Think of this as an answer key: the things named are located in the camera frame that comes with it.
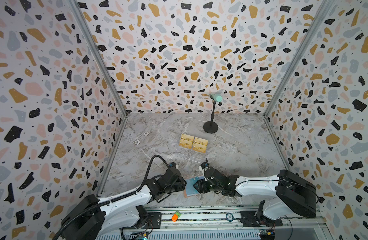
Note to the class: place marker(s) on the orange green small tool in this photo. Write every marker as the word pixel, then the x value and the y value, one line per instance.
pixel 176 216

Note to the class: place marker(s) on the gold card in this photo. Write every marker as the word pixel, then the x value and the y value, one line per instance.
pixel 187 137
pixel 199 148
pixel 185 144
pixel 201 141

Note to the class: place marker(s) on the black microphone stand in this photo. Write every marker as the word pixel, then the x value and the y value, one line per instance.
pixel 210 126

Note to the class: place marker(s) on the pink leather card holder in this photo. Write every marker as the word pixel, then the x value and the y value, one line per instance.
pixel 189 190

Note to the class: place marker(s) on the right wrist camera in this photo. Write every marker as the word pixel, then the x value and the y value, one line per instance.
pixel 203 167

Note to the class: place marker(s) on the clear acrylic card stand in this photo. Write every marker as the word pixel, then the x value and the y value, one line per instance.
pixel 197 154

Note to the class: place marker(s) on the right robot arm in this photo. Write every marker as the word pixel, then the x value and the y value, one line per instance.
pixel 289 192

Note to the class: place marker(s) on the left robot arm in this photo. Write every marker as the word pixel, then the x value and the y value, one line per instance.
pixel 94 217

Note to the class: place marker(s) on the mint green microphone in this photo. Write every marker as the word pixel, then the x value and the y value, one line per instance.
pixel 216 97

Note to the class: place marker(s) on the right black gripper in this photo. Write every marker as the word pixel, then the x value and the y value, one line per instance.
pixel 206 183

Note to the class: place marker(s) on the gold card back right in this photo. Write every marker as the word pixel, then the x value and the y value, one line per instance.
pixel 201 141

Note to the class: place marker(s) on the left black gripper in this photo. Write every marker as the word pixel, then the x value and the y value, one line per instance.
pixel 182 184

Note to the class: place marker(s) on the gold card back left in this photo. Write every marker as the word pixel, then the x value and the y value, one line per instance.
pixel 187 137

